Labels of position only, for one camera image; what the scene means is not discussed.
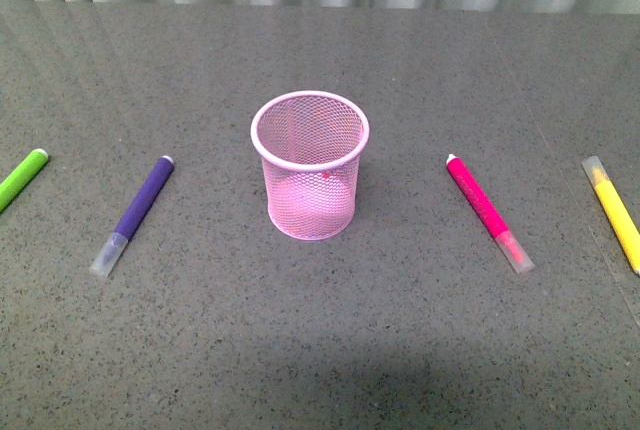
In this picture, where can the pink mesh pen cup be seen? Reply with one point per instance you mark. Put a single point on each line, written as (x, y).
(310, 143)

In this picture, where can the pink marker pen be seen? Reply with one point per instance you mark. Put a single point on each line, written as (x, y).
(489, 216)

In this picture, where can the green marker pen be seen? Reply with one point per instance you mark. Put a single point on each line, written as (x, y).
(21, 176)

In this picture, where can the purple marker pen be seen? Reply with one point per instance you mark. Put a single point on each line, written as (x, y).
(130, 221)

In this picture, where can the yellow marker pen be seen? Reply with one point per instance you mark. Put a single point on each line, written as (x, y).
(615, 210)

